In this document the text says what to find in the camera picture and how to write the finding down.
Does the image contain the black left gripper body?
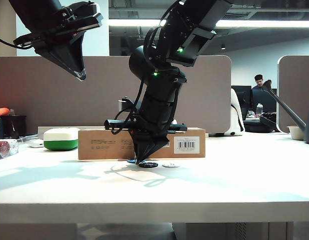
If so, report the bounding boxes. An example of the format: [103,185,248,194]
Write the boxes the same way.
[13,1,104,57]

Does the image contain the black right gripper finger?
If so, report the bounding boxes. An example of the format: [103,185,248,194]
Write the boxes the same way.
[143,136,170,162]
[130,131,148,165]

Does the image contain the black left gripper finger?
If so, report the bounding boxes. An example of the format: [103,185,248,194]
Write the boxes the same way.
[50,32,87,81]
[34,47,80,80]

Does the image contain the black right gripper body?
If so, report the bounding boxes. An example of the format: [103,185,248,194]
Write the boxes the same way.
[104,84,189,141]

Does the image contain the black poker chip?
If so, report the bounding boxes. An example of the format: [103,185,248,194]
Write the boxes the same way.
[138,161,159,169]

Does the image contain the brown cardboard box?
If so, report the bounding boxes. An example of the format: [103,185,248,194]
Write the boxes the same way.
[78,128,206,160]

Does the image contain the clear box of poker chips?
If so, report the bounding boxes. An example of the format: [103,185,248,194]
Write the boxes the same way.
[0,138,20,162]

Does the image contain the wide grey desk partition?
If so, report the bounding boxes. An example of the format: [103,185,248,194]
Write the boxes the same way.
[0,55,232,136]

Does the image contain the white and green lidded container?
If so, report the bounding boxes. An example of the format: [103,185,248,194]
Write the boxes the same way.
[43,127,80,151]

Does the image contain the white and black robot figure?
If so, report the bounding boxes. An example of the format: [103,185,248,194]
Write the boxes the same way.
[208,88,246,137]

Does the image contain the black pen cup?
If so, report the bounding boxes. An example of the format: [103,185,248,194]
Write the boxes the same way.
[0,114,27,140]

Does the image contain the white earbuds case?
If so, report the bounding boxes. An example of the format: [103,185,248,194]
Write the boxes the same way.
[28,139,45,149]

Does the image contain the black computer monitor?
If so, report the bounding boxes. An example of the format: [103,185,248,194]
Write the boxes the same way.
[231,85,253,118]
[251,88,278,115]

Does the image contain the person in dark shirt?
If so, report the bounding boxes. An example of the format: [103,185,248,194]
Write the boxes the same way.
[251,74,268,90]

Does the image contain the dark grey watering can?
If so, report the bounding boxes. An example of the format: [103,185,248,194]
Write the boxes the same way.
[261,79,309,145]

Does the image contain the white paper bowl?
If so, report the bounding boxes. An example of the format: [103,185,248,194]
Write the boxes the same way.
[286,125,305,141]

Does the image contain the narrow grey desk partition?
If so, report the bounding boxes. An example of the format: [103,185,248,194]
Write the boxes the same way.
[277,54,309,134]

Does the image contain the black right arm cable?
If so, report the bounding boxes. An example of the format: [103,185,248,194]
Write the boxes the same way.
[110,82,147,136]

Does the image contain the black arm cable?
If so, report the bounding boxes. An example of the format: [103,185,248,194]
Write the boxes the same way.
[110,82,147,136]
[0,34,29,50]

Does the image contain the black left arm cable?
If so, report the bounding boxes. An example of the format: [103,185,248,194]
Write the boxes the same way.
[0,34,29,50]

